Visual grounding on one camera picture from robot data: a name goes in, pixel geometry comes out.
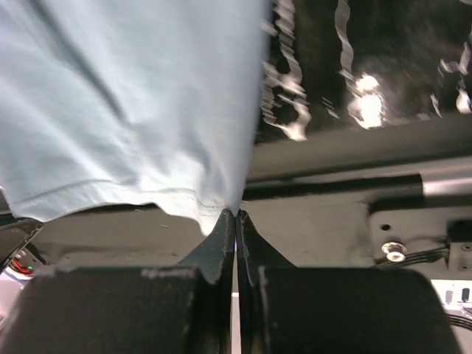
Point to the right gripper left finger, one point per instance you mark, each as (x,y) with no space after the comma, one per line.
(185,308)

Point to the blue t-shirt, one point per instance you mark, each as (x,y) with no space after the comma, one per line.
(129,102)

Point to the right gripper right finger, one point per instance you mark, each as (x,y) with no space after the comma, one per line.
(287,309)

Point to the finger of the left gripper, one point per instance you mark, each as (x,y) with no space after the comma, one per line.
(15,235)

